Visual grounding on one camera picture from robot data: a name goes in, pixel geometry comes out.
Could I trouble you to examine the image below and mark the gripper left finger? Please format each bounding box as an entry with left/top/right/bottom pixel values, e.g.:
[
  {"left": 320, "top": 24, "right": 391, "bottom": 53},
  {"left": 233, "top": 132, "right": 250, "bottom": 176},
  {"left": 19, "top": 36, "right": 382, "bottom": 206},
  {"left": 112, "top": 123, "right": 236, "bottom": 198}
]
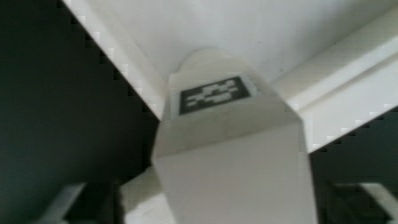
[{"left": 34, "top": 182, "right": 122, "bottom": 224}]

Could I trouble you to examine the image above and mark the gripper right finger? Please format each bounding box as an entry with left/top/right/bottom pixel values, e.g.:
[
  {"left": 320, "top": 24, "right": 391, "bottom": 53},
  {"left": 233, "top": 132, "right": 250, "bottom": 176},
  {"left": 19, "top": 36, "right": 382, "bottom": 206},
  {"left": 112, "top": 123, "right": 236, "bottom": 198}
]
[{"left": 321, "top": 182, "right": 398, "bottom": 224}]

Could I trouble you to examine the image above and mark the white table leg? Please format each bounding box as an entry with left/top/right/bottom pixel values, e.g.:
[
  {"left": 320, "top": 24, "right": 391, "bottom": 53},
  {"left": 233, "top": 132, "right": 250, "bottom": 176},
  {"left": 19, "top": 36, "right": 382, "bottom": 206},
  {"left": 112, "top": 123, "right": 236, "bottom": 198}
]
[{"left": 153, "top": 49, "right": 318, "bottom": 224}]

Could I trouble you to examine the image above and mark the white square tabletop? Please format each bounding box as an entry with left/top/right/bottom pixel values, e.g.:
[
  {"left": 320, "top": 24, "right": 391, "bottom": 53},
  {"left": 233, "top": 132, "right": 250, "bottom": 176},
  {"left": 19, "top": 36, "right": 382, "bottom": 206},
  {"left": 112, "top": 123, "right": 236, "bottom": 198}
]
[{"left": 60, "top": 0, "right": 398, "bottom": 224}]

